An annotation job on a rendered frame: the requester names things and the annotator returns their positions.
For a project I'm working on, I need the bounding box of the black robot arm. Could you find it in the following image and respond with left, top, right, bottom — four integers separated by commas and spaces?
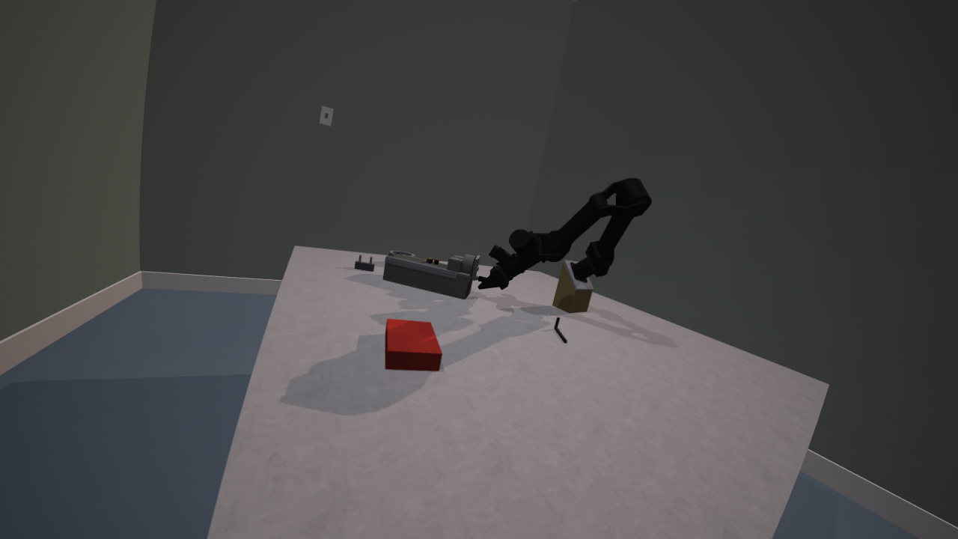
489, 178, 652, 283

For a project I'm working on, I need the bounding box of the red block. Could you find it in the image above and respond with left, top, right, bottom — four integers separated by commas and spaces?
385, 319, 442, 371

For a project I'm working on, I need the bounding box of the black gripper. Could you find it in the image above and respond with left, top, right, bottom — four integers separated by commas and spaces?
478, 253, 528, 290

